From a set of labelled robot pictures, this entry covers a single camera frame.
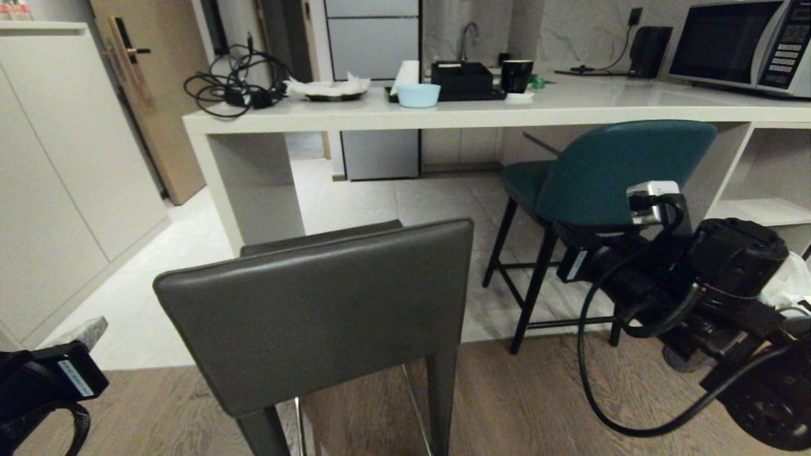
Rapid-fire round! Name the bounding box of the silver microwave oven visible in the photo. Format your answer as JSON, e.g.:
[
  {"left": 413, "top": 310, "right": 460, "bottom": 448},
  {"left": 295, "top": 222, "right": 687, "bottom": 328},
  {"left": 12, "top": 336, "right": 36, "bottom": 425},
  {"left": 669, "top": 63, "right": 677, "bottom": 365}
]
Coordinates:
[{"left": 667, "top": 0, "right": 811, "bottom": 99}]

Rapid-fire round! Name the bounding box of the plate with white tissue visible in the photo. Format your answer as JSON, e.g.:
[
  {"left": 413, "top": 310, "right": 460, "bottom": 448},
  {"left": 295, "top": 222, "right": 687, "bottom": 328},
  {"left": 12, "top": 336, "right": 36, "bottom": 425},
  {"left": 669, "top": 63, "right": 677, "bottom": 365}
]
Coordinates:
[{"left": 284, "top": 72, "right": 372, "bottom": 103}]

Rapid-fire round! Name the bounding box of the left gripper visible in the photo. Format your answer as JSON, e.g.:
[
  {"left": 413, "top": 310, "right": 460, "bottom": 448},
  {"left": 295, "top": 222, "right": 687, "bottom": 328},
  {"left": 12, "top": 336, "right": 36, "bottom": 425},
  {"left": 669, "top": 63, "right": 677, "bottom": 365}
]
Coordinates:
[{"left": 0, "top": 342, "right": 110, "bottom": 422}]

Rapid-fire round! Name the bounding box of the light blue bowl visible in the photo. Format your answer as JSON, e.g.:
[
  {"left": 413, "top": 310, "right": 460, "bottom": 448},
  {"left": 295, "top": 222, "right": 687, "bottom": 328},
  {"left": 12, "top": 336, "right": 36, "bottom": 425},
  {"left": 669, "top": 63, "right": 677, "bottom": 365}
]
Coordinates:
[{"left": 397, "top": 84, "right": 442, "bottom": 108}]

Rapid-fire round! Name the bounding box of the black mug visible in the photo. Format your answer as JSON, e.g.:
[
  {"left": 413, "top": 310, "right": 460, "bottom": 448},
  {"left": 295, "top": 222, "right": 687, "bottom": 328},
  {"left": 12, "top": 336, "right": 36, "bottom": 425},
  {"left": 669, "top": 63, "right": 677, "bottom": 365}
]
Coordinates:
[{"left": 501, "top": 60, "right": 535, "bottom": 94}]

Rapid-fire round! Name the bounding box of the chrome faucet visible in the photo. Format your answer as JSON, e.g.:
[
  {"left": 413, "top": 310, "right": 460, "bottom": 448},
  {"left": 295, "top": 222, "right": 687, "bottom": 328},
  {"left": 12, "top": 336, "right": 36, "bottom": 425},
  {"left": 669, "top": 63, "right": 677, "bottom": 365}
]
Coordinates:
[{"left": 459, "top": 22, "right": 480, "bottom": 63}]

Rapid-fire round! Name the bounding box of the grey leather bar stool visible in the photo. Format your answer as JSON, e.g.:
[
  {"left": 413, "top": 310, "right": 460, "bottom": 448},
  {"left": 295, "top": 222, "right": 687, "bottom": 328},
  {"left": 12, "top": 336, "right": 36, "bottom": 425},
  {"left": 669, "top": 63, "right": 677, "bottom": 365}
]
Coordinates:
[{"left": 153, "top": 218, "right": 475, "bottom": 456}]

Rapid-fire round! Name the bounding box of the teal bar stool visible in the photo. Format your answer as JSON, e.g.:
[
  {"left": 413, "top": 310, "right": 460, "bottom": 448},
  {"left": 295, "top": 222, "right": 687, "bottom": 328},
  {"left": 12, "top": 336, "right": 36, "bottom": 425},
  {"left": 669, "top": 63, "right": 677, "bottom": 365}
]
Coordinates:
[{"left": 483, "top": 120, "right": 718, "bottom": 355}]

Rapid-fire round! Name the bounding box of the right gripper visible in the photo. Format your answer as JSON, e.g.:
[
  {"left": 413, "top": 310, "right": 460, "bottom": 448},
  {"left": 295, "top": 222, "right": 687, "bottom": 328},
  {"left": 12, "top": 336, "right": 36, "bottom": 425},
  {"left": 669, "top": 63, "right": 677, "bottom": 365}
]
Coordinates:
[{"left": 556, "top": 243, "right": 693, "bottom": 319}]

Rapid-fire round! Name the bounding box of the brown wooden door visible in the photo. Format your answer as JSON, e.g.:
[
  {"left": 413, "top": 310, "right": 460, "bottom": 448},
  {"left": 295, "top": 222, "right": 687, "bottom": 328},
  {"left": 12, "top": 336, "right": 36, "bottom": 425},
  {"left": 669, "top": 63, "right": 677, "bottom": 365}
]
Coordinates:
[{"left": 89, "top": 0, "right": 207, "bottom": 206}]

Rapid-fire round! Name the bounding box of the black door handle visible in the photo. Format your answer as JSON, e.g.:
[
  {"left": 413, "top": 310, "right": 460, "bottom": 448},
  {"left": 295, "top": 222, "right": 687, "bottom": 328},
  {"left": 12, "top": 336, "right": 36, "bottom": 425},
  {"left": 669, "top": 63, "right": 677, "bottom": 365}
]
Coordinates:
[{"left": 112, "top": 17, "right": 152, "bottom": 65}]

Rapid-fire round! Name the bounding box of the black electric kettle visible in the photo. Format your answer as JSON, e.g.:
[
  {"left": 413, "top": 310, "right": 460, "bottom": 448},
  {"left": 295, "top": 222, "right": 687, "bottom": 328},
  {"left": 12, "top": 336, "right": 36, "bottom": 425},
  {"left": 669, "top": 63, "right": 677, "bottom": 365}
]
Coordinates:
[{"left": 629, "top": 26, "right": 674, "bottom": 79}]

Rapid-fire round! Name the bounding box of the white kitchen counter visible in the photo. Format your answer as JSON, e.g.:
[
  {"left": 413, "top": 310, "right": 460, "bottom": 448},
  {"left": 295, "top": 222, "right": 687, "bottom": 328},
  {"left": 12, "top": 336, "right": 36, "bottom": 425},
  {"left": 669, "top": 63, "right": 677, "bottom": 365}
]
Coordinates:
[{"left": 182, "top": 71, "right": 811, "bottom": 255}]

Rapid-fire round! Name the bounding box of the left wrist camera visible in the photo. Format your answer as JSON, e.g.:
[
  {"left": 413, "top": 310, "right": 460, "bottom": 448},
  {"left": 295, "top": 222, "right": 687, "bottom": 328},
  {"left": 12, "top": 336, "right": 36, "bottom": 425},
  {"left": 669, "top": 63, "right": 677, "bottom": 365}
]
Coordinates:
[{"left": 38, "top": 317, "right": 108, "bottom": 353}]

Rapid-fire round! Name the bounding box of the white crumpled cloth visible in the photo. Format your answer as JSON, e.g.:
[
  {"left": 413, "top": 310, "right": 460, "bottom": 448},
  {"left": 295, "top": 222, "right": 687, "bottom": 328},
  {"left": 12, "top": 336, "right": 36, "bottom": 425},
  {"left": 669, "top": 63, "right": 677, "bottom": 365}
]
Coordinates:
[{"left": 759, "top": 252, "right": 811, "bottom": 317}]

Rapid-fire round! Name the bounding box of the grey refrigerator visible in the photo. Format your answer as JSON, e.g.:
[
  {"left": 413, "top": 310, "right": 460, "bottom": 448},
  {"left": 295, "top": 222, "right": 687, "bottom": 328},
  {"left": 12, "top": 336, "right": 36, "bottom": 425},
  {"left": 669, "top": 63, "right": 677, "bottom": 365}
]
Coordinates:
[{"left": 324, "top": 0, "right": 423, "bottom": 182}]

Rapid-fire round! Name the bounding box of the white cabinet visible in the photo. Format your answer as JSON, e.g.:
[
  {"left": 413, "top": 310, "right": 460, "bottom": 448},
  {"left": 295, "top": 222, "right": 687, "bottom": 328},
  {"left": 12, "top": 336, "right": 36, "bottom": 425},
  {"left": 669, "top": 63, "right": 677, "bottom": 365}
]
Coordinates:
[{"left": 0, "top": 22, "right": 169, "bottom": 348}]

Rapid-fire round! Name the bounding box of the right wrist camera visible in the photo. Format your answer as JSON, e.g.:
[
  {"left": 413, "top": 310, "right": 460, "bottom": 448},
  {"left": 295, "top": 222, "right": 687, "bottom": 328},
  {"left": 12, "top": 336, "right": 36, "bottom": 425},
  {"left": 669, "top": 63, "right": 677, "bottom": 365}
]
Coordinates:
[{"left": 626, "top": 180, "right": 687, "bottom": 229}]

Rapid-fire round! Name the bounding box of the black cable bundle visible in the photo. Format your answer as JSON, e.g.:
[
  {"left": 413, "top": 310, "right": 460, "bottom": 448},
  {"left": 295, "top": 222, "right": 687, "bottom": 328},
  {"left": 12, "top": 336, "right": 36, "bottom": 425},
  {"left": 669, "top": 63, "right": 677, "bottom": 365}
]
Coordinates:
[{"left": 184, "top": 32, "right": 293, "bottom": 119}]

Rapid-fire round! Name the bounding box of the black box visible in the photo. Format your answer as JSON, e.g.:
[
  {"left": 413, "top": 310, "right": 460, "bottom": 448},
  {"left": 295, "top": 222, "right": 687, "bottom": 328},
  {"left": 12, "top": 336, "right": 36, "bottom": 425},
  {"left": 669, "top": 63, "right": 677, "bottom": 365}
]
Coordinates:
[{"left": 431, "top": 61, "right": 494, "bottom": 102}]

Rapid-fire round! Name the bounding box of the black power cord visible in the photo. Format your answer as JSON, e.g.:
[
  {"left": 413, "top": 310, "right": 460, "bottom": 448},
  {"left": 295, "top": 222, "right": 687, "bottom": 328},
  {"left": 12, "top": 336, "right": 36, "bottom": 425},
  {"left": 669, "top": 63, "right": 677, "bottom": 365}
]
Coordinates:
[{"left": 569, "top": 24, "right": 637, "bottom": 75}]

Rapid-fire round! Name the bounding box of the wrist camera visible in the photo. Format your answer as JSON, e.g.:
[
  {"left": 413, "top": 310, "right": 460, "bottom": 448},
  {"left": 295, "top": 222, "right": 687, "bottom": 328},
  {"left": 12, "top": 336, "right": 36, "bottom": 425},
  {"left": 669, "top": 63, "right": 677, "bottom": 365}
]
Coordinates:
[
  {"left": 626, "top": 180, "right": 687, "bottom": 229},
  {"left": 38, "top": 317, "right": 108, "bottom": 353}
]

